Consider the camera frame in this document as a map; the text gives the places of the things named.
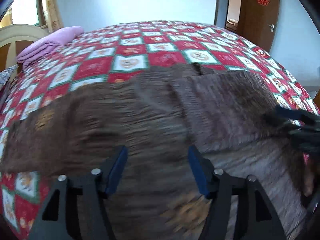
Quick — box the brown striped knit sweater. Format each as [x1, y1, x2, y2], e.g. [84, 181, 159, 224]
[1, 63, 307, 239]

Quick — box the brown wooden door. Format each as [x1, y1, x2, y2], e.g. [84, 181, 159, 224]
[237, 0, 280, 52]

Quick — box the grey striped pillow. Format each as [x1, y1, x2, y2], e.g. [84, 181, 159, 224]
[0, 64, 18, 93]

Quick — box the red patchwork cartoon bedspread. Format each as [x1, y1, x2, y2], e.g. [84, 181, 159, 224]
[0, 19, 320, 239]

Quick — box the folded pink quilt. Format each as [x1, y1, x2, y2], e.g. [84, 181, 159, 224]
[17, 26, 84, 69]

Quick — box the cream wooden headboard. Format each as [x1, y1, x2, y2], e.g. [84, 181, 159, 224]
[0, 24, 49, 71]

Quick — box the floral beige curtain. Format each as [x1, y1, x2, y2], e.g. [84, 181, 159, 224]
[45, 0, 63, 33]

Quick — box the silver door handle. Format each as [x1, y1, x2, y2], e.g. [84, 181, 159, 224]
[268, 24, 274, 32]

